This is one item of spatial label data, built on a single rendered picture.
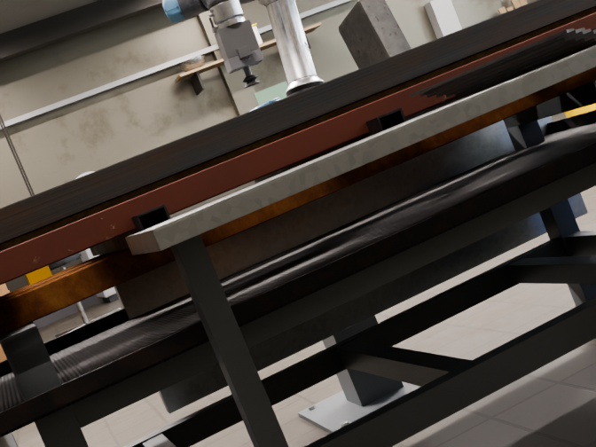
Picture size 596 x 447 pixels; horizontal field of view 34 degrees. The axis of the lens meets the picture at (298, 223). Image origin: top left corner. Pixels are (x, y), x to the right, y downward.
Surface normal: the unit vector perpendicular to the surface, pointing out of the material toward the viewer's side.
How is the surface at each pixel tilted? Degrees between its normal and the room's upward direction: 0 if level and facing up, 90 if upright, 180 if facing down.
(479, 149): 90
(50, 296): 90
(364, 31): 90
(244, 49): 92
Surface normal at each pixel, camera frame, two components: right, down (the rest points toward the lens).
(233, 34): 0.22, 0.01
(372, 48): -0.84, 0.37
